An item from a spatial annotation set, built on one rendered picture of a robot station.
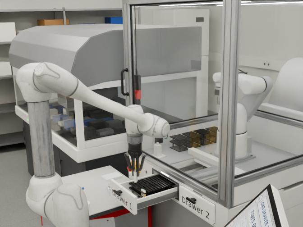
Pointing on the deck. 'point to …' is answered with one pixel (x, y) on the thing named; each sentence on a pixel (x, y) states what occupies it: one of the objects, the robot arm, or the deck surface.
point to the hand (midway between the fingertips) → (135, 176)
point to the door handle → (123, 82)
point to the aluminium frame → (263, 173)
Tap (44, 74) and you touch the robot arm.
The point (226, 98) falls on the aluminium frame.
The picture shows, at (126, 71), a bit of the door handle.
